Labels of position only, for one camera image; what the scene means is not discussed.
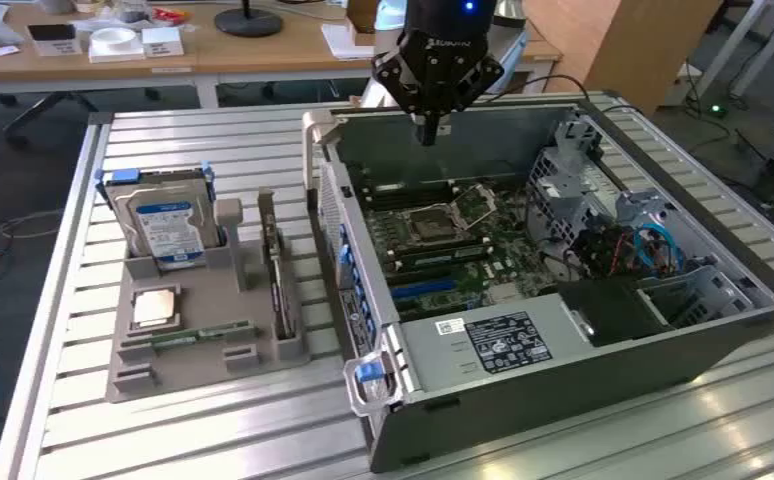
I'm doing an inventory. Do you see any dark grey open PC case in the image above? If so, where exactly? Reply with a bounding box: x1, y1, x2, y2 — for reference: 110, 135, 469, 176
300, 97, 774, 475

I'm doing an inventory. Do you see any green RAM stick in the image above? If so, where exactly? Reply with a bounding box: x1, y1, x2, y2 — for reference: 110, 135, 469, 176
149, 319, 256, 351
396, 244, 488, 269

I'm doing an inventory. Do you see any wooden cabinet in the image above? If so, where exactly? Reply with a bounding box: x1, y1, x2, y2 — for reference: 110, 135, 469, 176
519, 0, 725, 116

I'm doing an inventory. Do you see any red wire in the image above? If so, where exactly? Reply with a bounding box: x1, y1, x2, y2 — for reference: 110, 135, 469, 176
615, 233, 636, 272

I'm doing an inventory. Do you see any small metal disk bay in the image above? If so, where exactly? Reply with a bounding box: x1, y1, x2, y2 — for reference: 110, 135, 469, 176
636, 264, 759, 331

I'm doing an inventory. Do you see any beige case hinge latch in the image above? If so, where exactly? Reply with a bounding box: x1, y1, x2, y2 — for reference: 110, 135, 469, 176
300, 109, 349, 147

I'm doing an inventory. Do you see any black graphics card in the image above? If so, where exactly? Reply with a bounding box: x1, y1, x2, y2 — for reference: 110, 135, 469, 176
256, 186, 296, 342

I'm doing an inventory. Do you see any grey parts rack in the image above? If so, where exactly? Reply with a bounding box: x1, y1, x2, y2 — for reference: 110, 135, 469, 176
102, 184, 312, 405

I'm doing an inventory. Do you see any white table frame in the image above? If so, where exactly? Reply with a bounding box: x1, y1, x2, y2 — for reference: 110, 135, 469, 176
689, 0, 774, 136

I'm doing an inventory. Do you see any blue case latch button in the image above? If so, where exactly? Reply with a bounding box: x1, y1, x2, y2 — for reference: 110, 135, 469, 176
353, 362, 385, 387

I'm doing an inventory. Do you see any blue slot retainer strip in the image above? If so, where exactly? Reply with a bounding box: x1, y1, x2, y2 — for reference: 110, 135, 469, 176
334, 222, 378, 346

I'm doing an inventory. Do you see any brown cardboard box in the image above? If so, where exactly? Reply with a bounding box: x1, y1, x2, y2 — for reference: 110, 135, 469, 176
345, 0, 378, 36

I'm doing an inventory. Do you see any clear plastic case handle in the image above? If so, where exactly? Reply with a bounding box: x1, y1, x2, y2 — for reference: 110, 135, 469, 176
341, 344, 402, 418

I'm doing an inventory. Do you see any white wall box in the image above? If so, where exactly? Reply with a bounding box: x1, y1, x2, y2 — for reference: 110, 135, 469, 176
669, 62, 705, 109

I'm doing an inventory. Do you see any green motherboard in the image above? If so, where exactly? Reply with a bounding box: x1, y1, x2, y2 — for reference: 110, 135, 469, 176
349, 167, 565, 324

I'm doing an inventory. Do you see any blue wire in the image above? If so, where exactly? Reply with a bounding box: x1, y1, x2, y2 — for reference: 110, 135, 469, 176
631, 222, 689, 280

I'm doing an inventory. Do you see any white box with black top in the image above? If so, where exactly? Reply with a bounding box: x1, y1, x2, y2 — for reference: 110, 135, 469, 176
25, 23, 85, 58

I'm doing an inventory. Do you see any black office chair base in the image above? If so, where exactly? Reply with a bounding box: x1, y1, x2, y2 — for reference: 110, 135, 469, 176
0, 87, 162, 147

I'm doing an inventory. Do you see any CPU socket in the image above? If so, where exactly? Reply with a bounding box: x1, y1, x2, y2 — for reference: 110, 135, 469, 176
404, 203, 460, 240

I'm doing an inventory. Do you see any perforated metal disk bay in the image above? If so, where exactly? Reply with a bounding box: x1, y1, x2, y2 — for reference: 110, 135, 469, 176
524, 144, 629, 237

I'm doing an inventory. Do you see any black table cable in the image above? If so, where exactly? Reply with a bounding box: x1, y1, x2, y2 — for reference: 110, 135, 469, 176
492, 73, 632, 112

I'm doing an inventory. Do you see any silver CPU chip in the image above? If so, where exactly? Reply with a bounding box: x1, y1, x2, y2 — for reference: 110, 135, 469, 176
130, 288, 178, 331

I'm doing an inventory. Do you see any white paper stack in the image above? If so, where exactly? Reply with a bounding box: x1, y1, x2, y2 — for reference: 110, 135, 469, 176
318, 22, 378, 62

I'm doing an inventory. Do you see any silver chipset heatsink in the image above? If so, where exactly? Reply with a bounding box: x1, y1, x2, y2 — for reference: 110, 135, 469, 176
484, 283, 529, 307

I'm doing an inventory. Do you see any plain white box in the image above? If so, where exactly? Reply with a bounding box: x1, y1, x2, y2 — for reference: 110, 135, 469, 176
140, 25, 185, 59

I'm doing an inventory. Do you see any grey power supply unit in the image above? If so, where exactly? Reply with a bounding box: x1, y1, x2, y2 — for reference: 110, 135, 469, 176
392, 292, 599, 399

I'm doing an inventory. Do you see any metal socket cover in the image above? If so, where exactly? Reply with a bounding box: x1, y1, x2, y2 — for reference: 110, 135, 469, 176
450, 182, 499, 232

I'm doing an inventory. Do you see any hard disk in blue caddy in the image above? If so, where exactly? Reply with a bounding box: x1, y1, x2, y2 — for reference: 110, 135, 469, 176
94, 160, 222, 274

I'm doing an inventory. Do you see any white tape roll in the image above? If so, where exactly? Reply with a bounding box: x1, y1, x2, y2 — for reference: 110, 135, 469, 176
90, 27, 137, 51

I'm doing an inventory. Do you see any flat white box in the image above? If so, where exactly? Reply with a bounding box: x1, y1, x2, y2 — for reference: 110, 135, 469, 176
86, 42, 149, 64

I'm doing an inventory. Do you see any black wire connector bundle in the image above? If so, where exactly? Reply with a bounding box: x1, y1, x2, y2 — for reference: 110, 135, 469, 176
568, 227, 628, 280

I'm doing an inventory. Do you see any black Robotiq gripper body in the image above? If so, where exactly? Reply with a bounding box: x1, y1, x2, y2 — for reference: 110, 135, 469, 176
394, 0, 499, 116

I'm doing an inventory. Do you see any bag with dark item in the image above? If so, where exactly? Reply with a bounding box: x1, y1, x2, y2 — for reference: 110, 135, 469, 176
109, 0, 156, 24

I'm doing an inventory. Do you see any black round lamp base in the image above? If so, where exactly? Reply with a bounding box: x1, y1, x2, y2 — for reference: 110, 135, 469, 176
212, 0, 285, 39

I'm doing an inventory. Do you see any wooden desk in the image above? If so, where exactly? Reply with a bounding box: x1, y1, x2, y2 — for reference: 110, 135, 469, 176
0, 0, 565, 109

